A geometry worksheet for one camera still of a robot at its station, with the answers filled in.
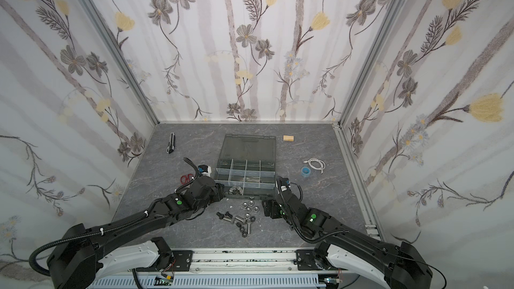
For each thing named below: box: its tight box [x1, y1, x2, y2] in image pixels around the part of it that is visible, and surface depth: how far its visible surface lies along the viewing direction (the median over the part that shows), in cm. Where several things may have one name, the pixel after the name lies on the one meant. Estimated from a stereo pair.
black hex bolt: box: [216, 211, 233, 220], surface depth 87 cm
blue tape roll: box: [301, 166, 312, 178], surface depth 100 cm
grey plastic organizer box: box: [214, 133, 277, 201], surface depth 100 cm
